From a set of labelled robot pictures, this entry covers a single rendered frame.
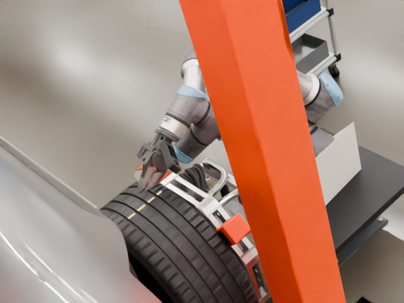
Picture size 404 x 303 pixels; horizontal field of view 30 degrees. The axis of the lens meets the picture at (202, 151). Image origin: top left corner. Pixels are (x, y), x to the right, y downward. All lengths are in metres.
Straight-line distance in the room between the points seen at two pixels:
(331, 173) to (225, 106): 1.68
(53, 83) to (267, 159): 3.82
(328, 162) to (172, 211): 1.16
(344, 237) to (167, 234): 1.19
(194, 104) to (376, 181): 1.37
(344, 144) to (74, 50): 2.90
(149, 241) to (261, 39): 0.90
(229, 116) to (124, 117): 3.12
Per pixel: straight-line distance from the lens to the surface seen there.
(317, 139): 3.36
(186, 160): 2.55
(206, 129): 2.47
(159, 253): 2.32
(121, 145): 4.68
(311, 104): 3.27
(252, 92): 1.70
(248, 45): 1.64
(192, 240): 2.34
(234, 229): 2.35
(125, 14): 6.03
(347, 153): 3.47
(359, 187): 3.54
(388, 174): 3.58
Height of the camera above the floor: 2.78
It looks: 39 degrees down
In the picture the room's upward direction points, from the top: 19 degrees counter-clockwise
